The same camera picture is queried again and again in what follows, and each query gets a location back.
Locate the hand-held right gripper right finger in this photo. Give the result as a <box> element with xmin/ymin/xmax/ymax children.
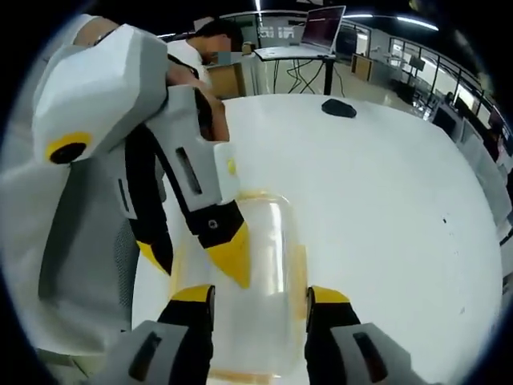
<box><xmin>304</xmin><ymin>285</ymin><xmax>418</xmax><ymax>385</ymax></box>

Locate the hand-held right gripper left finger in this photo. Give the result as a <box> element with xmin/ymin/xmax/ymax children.
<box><xmin>106</xmin><ymin>283</ymin><xmax>218</xmax><ymax>385</ymax></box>

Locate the clear plastic buckle container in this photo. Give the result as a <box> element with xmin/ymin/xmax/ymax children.
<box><xmin>171</xmin><ymin>189</ymin><xmax>310</xmax><ymax>381</ymax></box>

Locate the brown cardboard box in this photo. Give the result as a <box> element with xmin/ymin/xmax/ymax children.
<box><xmin>205</xmin><ymin>59</ymin><xmax>246</xmax><ymax>99</ymax></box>

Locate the person's head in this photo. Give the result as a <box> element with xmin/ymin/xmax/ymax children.
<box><xmin>191</xmin><ymin>17</ymin><xmax>242</xmax><ymax>66</ymax></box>

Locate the small black object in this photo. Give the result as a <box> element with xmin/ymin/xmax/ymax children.
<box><xmin>321</xmin><ymin>98</ymin><xmax>357</xmax><ymax>119</ymax></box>

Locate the white standing desk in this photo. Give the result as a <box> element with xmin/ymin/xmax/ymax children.
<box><xmin>252</xmin><ymin>43</ymin><xmax>338</xmax><ymax>97</ymax></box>

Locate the open laptop on desk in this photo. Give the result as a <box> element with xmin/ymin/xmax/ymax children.
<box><xmin>300</xmin><ymin>5</ymin><xmax>347</xmax><ymax>51</ymax></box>

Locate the black cable bundle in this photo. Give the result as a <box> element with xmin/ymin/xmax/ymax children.
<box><xmin>285</xmin><ymin>59</ymin><xmax>326</xmax><ymax>95</ymax></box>

